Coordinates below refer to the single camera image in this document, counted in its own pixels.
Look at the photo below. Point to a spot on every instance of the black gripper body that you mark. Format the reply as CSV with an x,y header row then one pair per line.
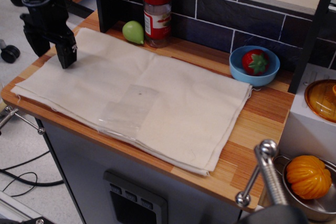
x,y
48,18

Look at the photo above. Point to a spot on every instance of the cream cloth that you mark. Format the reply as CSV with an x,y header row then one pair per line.
x,y
189,123

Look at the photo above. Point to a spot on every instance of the black caster wheel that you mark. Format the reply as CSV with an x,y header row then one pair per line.
x,y
9,53

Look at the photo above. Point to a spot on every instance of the blue plastic bowl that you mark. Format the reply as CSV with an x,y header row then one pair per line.
x,y
238,72

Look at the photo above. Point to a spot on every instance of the green toy pear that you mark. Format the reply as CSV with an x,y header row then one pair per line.
x,y
133,32

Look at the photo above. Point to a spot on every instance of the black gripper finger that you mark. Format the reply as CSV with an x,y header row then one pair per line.
x,y
38,43
66,48

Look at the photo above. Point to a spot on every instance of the red capped spice jar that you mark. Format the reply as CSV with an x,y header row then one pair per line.
x,y
157,20

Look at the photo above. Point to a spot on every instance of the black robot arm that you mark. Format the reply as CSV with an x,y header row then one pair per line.
x,y
46,23

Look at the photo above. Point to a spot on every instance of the stainless steel pot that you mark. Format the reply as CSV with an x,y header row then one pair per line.
x,y
322,209

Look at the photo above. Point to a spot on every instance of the orange toy pumpkin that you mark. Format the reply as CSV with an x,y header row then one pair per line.
x,y
308,177

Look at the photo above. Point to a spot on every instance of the red toy strawberry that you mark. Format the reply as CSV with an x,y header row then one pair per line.
x,y
255,62

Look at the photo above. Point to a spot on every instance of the clear adhesive tape patch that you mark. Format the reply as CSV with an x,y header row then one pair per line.
x,y
130,111

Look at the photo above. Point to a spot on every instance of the black right shelf post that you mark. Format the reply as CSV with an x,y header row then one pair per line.
x,y
321,11

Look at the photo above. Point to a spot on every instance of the orange transparent pot lid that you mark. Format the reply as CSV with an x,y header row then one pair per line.
x,y
320,98

